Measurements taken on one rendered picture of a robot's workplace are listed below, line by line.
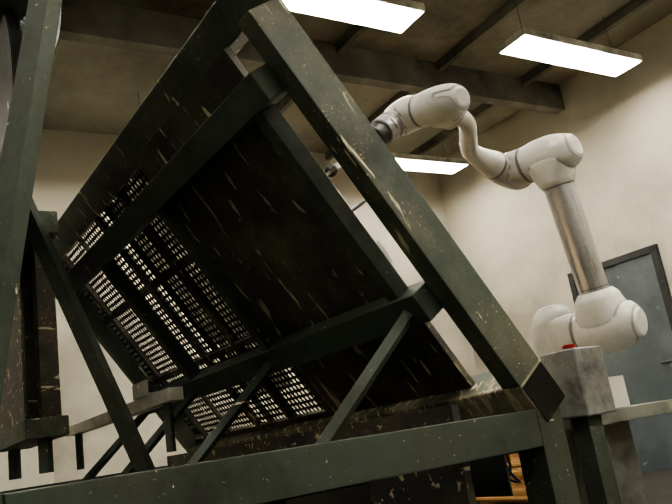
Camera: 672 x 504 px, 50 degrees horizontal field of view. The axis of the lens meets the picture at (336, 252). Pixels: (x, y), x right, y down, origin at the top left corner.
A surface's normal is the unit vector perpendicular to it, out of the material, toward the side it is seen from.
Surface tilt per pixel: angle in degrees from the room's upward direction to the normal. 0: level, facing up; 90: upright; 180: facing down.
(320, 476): 90
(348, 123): 90
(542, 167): 107
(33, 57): 83
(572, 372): 90
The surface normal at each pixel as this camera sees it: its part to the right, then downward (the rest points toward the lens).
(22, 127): -0.21, -0.33
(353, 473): 0.54, -0.29
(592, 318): -0.71, 0.07
